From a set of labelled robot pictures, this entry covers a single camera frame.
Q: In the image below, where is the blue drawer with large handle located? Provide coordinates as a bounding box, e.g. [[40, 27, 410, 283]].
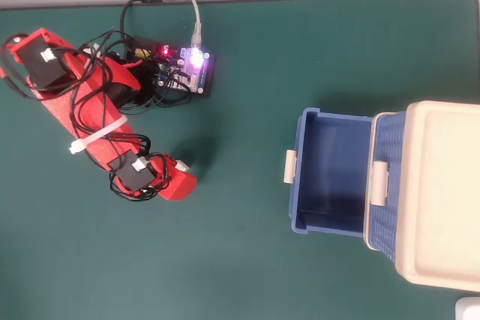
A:
[[368, 111, 408, 265]]

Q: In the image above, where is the cream plastic drawer cabinet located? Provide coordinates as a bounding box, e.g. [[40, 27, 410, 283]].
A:
[[365, 100, 480, 293]]

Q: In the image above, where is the short white zip tie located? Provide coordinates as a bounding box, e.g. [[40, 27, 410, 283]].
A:
[[79, 43, 101, 76]]

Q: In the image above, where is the circuit board with pink LED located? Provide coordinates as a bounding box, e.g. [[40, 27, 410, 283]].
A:
[[178, 46, 211, 94]]

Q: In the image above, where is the long white zip tie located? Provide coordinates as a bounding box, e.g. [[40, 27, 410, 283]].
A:
[[69, 117, 131, 155]]

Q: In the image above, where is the blue drawer with small handle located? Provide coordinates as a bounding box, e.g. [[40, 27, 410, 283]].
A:
[[281, 106, 374, 238]]

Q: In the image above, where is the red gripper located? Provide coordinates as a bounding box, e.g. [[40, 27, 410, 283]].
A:
[[157, 164, 199, 202]]

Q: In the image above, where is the white object at corner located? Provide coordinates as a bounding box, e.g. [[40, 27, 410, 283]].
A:
[[454, 296, 480, 320]]

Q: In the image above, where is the lit control circuit board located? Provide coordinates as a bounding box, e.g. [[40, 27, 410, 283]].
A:
[[125, 37, 218, 99]]

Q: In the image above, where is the white USB cable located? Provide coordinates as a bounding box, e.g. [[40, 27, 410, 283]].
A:
[[190, 0, 203, 49]]

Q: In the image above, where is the dark green table mat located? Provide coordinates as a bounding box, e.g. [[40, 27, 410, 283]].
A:
[[0, 0, 480, 320]]

